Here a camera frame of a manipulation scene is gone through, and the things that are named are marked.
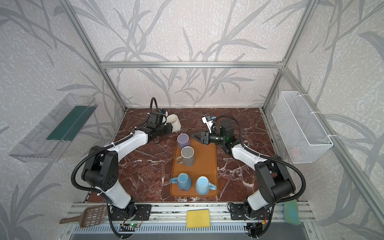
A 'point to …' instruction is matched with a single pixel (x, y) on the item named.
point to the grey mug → (187, 156)
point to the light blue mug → (203, 186)
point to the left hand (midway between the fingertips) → (173, 121)
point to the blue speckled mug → (184, 181)
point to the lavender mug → (183, 139)
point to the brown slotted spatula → (91, 216)
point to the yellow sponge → (198, 218)
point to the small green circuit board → (131, 225)
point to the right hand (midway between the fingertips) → (194, 132)
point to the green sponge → (291, 212)
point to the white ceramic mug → (174, 120)
